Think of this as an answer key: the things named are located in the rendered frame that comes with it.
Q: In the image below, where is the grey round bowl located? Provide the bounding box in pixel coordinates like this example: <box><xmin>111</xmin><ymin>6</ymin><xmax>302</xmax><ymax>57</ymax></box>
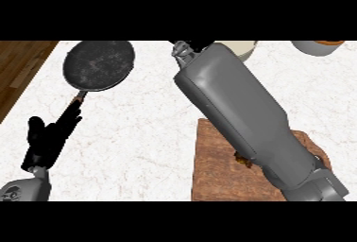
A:
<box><xmin>291</xmin><ymin>41</ymin><xmax>347</xmax><ymax>58</ymax></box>

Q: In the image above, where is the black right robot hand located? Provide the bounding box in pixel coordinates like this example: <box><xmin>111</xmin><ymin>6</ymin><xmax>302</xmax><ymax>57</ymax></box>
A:
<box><xmin>167</xmin><ymin>41</ymin><xmax>217</xmax><ymax>54</ymax></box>

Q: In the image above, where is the brown-yellow bell pepper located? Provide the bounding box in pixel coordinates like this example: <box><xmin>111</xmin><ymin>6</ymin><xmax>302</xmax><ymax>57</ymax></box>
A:
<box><xmin>233</xmin><ymin>150</ymin><xmax>255</xmax><ymax>169</ymax></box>

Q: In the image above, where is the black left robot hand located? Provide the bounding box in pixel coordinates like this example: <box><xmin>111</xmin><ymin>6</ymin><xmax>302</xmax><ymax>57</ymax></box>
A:
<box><xmin>19</xmin><ymin>112</ymin><xmax>84</xmax><ymax>173</ymax></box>

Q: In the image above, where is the brown wooden cutting board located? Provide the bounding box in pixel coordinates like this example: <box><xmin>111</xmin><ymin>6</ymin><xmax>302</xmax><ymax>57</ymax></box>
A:
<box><xmin>190</xmin><ymin>117</ymin><xmax>335</xmax><ymax>202</ymax></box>

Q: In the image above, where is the cream round pot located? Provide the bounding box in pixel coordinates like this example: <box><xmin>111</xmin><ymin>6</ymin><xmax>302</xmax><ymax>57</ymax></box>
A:
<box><xmin>221</xmin><ymin>41</ymin><xmax>260</xmax><ymax>62</ymax></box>

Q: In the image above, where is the dark grey frying pan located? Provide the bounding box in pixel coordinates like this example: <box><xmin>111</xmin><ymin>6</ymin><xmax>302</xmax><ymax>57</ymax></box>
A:
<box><xmin>55</xmin><ymin>41</ymin><xmax>137</xmax><ymax>125</ymax></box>

